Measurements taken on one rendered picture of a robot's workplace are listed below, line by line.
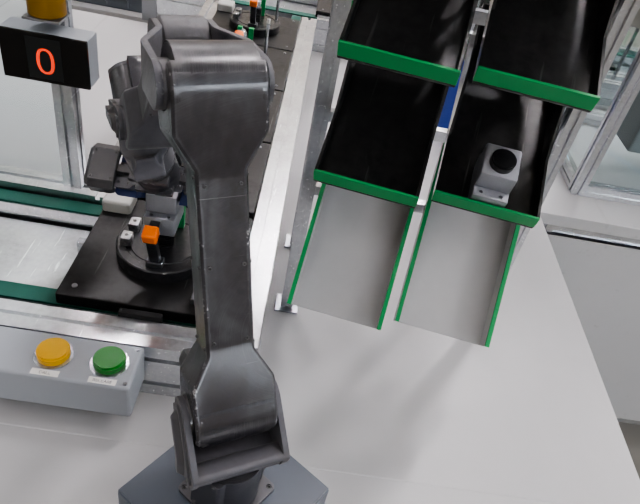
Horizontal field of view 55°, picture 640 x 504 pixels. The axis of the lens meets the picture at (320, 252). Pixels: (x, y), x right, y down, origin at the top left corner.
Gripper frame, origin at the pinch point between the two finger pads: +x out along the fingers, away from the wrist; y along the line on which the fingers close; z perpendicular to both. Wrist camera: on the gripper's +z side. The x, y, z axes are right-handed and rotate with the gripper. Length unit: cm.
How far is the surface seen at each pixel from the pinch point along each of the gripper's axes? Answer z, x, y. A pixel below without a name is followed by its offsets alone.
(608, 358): -4, 81, -114
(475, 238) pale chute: -0.3, -1.2, -45.0
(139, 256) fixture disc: -9.3, 4.8, 2.6
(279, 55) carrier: 58, 59, -10
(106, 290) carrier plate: -15.2, 2.9, 5.7
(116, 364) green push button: -25.1, -4.8, 0.5
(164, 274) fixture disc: -11.6, 3.4, -1.6
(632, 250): 19, 51, -101
